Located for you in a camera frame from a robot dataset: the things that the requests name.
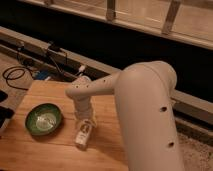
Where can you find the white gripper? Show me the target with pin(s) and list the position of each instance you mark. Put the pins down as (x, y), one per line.
(84, 110)

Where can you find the white plastic bottle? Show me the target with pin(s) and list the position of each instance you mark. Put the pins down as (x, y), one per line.
(83, 134)

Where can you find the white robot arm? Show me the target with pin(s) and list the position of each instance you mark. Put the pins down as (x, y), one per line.
(142, 93)

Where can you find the green ceramic bowl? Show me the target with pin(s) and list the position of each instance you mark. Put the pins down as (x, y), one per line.
(43, 119)

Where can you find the blue object on floor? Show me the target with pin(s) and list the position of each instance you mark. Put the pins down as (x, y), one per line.
(42, 75)

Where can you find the black power adapter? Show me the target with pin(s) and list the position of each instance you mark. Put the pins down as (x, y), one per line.
(54, 47)

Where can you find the black object at left edge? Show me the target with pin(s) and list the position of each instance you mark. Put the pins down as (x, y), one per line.
(5, 113)

